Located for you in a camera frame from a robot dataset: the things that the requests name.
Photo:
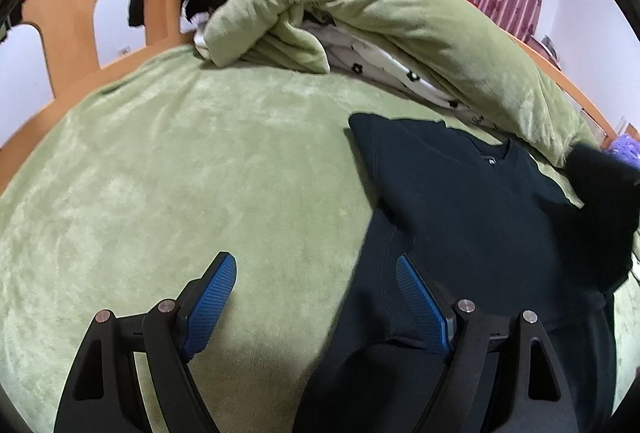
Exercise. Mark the black white striped garment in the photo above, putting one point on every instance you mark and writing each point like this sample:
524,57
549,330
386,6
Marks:
15,18

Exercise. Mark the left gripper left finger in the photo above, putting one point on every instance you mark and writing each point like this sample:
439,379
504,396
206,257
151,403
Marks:
102,392

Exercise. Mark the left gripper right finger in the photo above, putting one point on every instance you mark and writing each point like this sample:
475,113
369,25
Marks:
501,374

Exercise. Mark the cluttered items behind bed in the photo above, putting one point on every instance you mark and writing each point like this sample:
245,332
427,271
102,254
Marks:
546,50

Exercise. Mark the black sweater with logo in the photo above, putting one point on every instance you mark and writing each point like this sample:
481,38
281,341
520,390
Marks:
488,226

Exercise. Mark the green flower-lined quilt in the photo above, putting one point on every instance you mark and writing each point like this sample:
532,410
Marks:
450,53

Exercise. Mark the green plush bed sheet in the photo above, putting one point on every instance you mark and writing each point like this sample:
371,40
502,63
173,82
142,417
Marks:
143,183

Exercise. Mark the purple plush toy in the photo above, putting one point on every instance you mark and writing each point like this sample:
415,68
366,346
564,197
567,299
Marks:
625,149

